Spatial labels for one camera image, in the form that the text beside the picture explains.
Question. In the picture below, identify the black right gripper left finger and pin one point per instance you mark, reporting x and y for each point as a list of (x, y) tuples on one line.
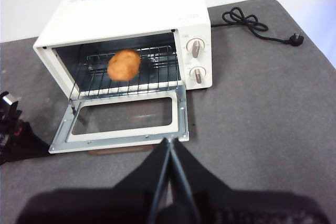
[(92, 205)]

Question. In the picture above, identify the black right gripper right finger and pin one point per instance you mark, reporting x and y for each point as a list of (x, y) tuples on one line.
[(249, 208)]

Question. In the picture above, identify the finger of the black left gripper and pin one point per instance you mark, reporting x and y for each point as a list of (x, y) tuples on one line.
[(29, 140), (18, 154)]

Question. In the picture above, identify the brown potato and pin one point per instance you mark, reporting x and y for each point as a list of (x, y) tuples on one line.
[(124, 65)]

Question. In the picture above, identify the beige oven knob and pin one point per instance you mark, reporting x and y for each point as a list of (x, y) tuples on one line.
[(196, 47), (198, 75)]

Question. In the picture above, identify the white Toshiba toaster oven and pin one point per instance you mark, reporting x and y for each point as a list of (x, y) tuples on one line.
[(126, 11)]

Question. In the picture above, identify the pale grey camera box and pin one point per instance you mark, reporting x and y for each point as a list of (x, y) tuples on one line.
[(11, 100)]

